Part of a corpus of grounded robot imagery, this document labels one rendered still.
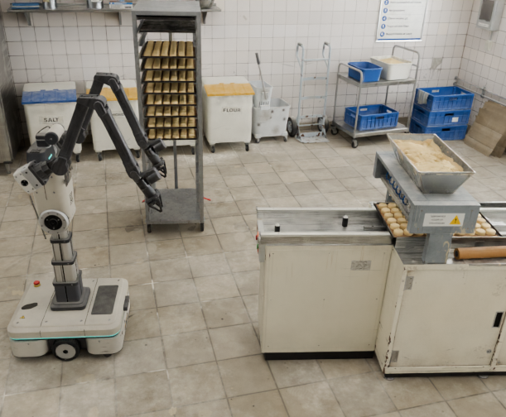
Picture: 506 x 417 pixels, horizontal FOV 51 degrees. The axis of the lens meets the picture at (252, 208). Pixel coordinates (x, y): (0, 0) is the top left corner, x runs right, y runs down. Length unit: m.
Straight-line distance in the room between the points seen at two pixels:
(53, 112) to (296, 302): 3.78
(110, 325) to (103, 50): 3.92
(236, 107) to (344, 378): 3.70
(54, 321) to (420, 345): 2.12
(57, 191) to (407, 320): 2.02
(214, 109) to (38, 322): 3.51
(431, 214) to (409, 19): 5.00
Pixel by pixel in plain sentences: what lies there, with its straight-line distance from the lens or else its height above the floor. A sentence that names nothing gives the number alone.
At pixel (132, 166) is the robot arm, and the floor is 1.27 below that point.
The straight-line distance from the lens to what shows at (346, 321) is 3.25.
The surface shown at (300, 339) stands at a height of 0.19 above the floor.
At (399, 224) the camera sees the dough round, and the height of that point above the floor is 0.90.
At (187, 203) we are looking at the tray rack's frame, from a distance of 4.84.
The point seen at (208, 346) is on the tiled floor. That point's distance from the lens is 3.49.
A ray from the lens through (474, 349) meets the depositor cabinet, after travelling 3.39.
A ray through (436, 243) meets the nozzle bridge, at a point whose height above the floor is 0.96.
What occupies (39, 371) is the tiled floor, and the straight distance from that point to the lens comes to 3.51.
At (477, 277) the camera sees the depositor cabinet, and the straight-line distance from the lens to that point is 3.07.
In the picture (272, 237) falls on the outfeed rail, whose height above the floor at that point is 0.88.
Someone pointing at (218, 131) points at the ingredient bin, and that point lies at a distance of 6.25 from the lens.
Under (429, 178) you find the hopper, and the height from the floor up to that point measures 1.28.
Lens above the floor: 2.33
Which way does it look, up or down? 27 degrees down
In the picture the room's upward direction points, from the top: 2 degrees clockwise
